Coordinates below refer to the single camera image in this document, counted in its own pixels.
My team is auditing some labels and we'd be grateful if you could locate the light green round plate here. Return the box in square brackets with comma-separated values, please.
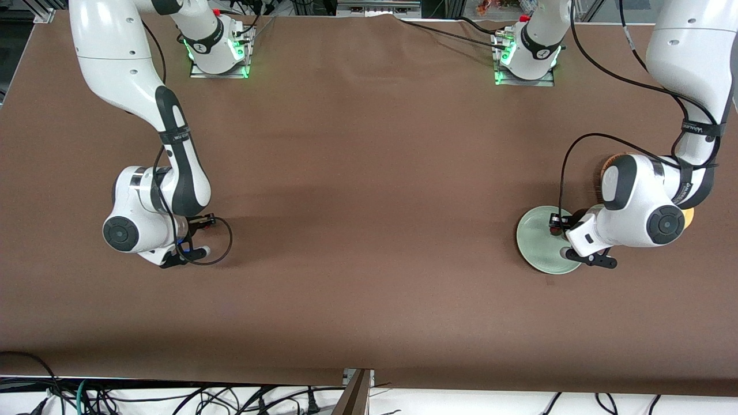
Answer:
[516, 206, 584, 275]

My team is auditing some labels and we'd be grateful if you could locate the brown wicker basket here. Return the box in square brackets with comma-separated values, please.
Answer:
[600, 151, 635, 194]

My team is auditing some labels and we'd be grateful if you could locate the brown table cover sheet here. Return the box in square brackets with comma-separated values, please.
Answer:
[0, 10, 738, 398]

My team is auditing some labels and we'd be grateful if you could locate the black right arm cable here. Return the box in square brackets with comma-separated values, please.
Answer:
[141, 20, 234, 266]

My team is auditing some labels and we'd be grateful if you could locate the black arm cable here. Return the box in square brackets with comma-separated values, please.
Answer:
[141, 20, 234, 266]
[558, 0, 721, 222]

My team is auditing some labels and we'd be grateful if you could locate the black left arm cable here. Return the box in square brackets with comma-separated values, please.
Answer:
[558, 0, 721, 222]

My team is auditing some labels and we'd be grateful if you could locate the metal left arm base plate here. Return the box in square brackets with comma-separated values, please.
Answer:
[492, 32, 555, 87]

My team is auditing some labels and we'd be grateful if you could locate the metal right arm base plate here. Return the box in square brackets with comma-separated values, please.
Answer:
[189, 26, 251, 80]

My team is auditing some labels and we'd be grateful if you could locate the black looped floor cable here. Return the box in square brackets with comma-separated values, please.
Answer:
[0, 350, 65, 415]

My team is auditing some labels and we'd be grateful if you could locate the black base connector cable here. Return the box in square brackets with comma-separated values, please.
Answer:
[220, 0, 277, 46]

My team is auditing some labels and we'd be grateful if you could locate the short black table cable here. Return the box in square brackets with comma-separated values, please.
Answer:
[455, 16, 503, 34]

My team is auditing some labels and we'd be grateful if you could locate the long black table cable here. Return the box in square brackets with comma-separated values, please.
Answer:
[395, 14, 509, 51]

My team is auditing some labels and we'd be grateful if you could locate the grey metal post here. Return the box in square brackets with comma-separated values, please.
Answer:
[332, 369, 375, 415]

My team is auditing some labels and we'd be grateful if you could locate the grey metal bracket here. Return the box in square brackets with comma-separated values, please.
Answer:
[336, 0, 422, 18]

